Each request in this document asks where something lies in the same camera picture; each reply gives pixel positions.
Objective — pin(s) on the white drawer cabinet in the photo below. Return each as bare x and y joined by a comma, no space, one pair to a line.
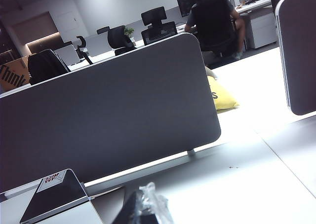
263,31

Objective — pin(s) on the black Dell laptop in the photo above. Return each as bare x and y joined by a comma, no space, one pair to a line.
56,197

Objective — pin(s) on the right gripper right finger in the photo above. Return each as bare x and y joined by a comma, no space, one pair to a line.
158,209

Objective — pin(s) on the yellow bag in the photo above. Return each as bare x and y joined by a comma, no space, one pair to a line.
222,95

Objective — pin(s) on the white desk partition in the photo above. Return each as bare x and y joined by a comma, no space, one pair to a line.
98,45
67,55

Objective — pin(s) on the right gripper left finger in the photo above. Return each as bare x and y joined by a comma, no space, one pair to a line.
130,209

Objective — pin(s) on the long grey desk partition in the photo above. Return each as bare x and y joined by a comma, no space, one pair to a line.
111,110

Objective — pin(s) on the small green desk plant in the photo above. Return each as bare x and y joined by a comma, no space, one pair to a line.
129,32

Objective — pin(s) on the seated person in dark shirt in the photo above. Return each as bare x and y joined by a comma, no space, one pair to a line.
238,21

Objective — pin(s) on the black chair with draped jacket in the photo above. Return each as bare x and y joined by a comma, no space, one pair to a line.
45,66

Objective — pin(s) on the black office chair with headrest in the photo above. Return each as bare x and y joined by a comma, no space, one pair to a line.
155,31

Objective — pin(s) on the white soft cushion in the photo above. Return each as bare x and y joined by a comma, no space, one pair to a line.
211,72

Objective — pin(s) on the brown Think cardboard box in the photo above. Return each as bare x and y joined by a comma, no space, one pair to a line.
12,76

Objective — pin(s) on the black mesh office chair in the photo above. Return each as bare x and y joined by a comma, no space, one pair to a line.
214,24

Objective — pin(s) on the black computer monitor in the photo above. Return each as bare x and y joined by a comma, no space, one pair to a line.
186,2

